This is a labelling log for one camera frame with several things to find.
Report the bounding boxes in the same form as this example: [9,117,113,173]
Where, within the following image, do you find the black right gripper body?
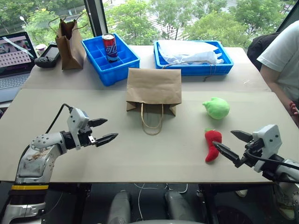
[238,139,264,168]

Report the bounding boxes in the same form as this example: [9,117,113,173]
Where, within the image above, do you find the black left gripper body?
[78,126,97,147]

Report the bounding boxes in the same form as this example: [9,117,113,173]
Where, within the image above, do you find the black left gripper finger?
[88,118,108,128]
[95,133,119,147]

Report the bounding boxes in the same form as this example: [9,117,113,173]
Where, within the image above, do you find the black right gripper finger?
[230,130,254,143]
[212,141,242,168]

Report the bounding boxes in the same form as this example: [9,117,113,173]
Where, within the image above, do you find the flat brown paper bag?
[126,68,183,136]

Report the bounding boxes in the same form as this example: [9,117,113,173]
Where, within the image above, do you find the red plush chili pepper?
[204,127,223,163]

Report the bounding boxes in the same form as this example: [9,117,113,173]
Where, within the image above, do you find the green plush vegetable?
[202,97,231,120]

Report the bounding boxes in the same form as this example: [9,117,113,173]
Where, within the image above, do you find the blue divided plastic crate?
[81,33,141,87]

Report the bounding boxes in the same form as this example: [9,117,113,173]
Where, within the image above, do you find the grey robot left leg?
[107,189,132,224]

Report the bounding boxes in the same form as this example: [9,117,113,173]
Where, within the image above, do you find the grey robot leg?
[164,190,197,221]
[107,189,132,224]

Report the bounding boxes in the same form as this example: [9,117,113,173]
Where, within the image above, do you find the grey robot right leg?
[164,190,197,221]

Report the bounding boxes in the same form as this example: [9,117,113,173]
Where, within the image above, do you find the red and blue soda can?
[102,33,117,63]

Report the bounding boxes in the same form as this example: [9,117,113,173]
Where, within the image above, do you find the person in white shirt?
[256,19,299,129]

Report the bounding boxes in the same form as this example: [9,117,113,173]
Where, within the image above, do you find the blue shallow plastic crate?
[153,40,235,77]

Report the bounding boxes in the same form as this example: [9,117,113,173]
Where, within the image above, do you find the black handheld controller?
[34,41,61,69]

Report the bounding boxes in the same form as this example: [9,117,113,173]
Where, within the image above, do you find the white paper cup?
[35,43,48,57]

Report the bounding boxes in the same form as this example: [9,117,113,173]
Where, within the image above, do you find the white plastic bags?
[157,40,225,65]

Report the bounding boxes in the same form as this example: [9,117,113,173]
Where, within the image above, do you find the grey laptop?
[0,31,38,104]

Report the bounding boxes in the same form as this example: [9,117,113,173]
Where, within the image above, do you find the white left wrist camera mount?
[66,108,90,150]

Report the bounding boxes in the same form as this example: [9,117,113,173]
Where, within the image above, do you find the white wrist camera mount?
[66,108,90,150]
[251,124,282,173]

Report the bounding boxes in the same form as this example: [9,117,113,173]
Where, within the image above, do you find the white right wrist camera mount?
[251,124,282,173]

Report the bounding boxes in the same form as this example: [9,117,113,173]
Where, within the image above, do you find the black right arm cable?
[244,149,299,170]

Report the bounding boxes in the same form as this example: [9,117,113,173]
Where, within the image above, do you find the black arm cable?
[44,103,75,134]
[244,149,299,170]

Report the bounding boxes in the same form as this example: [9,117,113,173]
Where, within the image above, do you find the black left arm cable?
[44,103,75,134]

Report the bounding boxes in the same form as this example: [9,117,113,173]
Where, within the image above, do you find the white cable under table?
[133,183,189,221]

